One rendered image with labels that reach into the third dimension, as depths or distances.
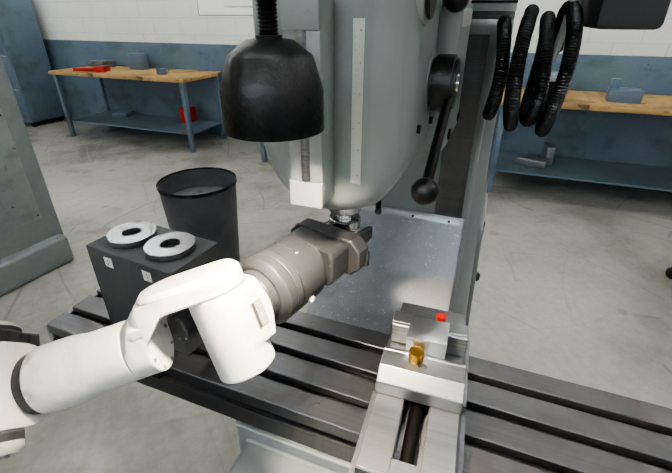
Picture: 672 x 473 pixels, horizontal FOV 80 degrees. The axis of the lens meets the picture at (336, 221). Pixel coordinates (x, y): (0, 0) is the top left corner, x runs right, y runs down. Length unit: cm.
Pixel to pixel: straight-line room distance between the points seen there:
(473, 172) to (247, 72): 71
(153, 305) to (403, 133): 32
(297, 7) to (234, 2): 524
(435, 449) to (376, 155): 39
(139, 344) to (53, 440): 173
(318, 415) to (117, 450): 139
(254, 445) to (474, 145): 72
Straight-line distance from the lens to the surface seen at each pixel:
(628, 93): 422
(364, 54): 43
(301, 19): 41
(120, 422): 211
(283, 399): 74
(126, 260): 81
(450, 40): 61
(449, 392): 64
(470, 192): 94
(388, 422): 63
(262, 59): 27
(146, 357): 47
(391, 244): 98
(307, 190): 45
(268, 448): 83
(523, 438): 75
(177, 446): 195
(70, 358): 50
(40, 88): 784
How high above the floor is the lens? 153
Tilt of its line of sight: 27 degrees down
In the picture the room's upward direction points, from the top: straight up
